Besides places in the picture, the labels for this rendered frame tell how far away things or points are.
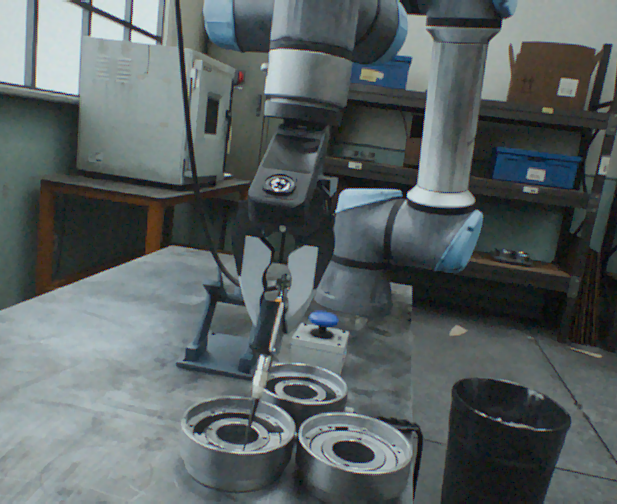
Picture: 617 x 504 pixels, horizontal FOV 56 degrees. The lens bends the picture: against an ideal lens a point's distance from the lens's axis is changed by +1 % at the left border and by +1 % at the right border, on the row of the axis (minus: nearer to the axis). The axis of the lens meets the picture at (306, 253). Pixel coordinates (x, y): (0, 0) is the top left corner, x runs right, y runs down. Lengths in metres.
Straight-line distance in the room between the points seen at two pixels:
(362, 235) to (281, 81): 0.58
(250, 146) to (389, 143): 1.06
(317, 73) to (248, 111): 3.97
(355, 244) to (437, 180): 0.19
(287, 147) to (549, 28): 4.28
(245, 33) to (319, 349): 0.40
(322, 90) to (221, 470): 0.33
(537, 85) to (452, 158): 3.16
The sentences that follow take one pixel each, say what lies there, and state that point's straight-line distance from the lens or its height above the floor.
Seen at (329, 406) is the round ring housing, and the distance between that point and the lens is 0.62.
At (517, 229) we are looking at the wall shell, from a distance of 4.65.
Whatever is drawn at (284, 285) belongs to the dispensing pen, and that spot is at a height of 0.96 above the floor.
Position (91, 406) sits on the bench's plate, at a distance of 0.67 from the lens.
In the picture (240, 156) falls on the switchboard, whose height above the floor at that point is 0.91.
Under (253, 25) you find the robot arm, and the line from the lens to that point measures 0.67.
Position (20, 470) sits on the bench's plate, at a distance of 0.58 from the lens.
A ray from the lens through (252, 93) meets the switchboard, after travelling 4.49.
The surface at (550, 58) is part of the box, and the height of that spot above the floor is 1.79.
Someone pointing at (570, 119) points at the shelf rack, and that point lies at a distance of 4.08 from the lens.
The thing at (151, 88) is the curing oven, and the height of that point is 1.23.
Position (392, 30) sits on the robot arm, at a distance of 0.63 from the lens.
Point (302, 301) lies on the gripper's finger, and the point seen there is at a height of 0.96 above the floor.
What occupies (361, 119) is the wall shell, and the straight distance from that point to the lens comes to 4.58.
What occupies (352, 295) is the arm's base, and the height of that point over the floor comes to 0.84.
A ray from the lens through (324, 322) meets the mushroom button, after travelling 0.78.
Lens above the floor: 1.10
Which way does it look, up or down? 11 degrees down
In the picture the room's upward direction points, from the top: 8 degrees clockwise
